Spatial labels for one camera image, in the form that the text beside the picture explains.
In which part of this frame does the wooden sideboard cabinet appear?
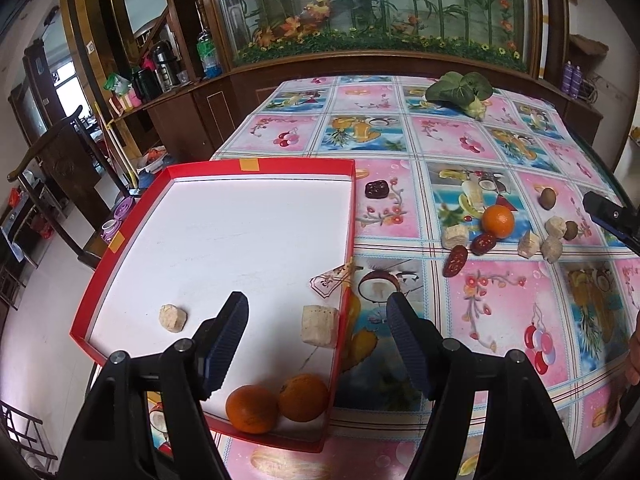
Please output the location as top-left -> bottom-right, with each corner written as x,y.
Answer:
112,62 -> 606,166

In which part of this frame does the plastic bottle green label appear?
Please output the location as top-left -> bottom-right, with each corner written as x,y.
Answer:
196,27 -> 223,80

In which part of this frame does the fruit print tablecloth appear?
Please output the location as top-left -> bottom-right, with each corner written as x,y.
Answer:
145,75 -> 640,480

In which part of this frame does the green packet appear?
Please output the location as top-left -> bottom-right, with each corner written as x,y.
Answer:
104,74 -> 132,96

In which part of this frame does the large beige cake cube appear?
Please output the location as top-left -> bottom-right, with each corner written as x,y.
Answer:
300,305 -> 340,348

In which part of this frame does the metal wire rack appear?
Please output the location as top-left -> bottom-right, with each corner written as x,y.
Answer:
0,400 -> 58,478

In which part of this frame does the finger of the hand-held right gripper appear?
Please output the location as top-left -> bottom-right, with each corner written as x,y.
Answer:
582,191 -> 640,256

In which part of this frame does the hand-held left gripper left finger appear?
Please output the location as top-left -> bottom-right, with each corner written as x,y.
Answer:
60,291 -> 250,480

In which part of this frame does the red date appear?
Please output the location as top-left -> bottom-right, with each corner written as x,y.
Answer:
471,232 -> 497,257
442,245 -> 469,278

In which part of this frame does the steel thermos flask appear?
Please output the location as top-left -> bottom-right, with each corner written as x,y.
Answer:
151,40 -> 181,92

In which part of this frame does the green bok choy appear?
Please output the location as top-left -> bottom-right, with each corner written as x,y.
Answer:
424,71 -> 493,121

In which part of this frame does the glass panel with artificial plants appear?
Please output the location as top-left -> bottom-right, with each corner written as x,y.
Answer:
205,0 -> 543,73

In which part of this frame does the clear printed candy wrapper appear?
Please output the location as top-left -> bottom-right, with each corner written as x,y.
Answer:
309,260 -> 353,301

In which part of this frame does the red cardboard box white inside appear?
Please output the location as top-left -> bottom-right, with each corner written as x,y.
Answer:
69,160 -> 357,453

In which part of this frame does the person's right hand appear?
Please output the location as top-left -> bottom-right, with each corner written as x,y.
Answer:
627,310 -> 640,387

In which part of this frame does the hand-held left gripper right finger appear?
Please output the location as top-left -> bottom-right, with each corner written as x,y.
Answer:
386,292 -> 576,480

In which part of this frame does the orange tangerine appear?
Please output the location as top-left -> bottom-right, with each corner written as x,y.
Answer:
278,373 -> 331,422
481,204 -> 516,239
225,384 -> 280,435

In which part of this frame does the yellow broom handle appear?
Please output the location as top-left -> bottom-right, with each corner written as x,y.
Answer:
95,101 -> 138,191

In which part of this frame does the black kettle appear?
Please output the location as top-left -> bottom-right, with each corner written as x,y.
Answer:
131,67 -> 163,102

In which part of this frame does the white bowl with orange food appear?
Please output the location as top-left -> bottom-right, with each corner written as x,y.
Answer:
136,146 -> 168,173

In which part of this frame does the dark wooden chair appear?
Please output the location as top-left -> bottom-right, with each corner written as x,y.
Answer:
7,106 -> 133,268

